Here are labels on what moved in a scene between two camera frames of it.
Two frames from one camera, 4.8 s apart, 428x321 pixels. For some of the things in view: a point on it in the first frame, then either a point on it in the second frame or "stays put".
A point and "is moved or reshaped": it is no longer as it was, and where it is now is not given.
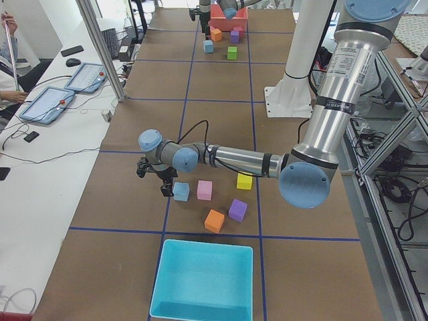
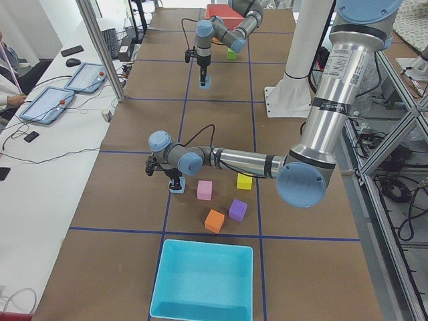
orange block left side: [214, 221] stays put
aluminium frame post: [97, 37] stays put
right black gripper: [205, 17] → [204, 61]
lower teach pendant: [48, 105] stays put
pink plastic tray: [219, 21] stays put
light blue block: [208, 46] is moved or reshaped
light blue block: [181, 191] is moved or reshaped
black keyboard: [112, 39] stays put
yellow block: [244, 182] stays put
